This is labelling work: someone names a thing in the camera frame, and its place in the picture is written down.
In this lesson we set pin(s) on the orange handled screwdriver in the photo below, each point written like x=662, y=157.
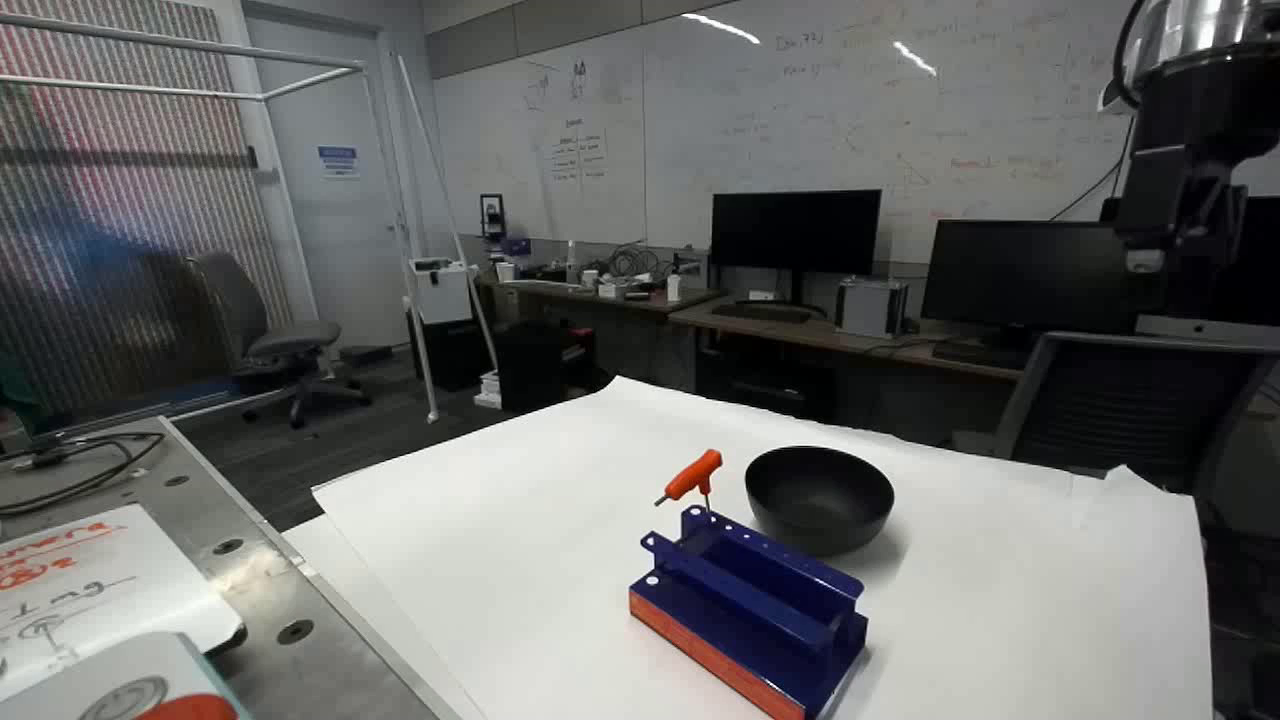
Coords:
x=694, y=476

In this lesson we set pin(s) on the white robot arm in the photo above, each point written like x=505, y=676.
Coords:
x=1203, y=81

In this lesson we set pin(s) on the black bowl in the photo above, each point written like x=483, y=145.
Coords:
x=817, y=498

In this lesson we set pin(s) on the black keyboard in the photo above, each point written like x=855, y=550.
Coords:
x=758, y=310

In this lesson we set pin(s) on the wooden desk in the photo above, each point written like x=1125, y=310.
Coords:
x=700, y=313

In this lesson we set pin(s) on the black monitor left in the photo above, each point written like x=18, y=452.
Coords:
x=793, y=232

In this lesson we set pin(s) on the black monitor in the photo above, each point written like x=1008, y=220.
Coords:
x=1031, y=278
x=793, y=232

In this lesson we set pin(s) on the white box on desk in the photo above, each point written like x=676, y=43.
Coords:
x=871, y=304

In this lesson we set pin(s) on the white paper sheet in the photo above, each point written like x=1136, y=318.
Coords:
x=601, y=562

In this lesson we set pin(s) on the blue and orange tool holder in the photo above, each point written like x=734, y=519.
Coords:
x=760, y=619

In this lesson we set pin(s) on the white door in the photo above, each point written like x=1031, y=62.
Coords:
x=338, y=179

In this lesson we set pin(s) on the black monitor right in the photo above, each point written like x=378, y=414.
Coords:
x=1031, y=278

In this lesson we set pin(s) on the grey office chair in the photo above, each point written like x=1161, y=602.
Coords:
x=302, y=353

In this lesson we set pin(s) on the black mesh chair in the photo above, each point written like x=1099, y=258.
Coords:
x=1145, y=402

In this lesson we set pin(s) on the white paper with orange writing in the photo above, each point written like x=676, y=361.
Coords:
x=85, y=584

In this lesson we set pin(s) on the white metal frame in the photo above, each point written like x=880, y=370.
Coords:
x=256, y=120

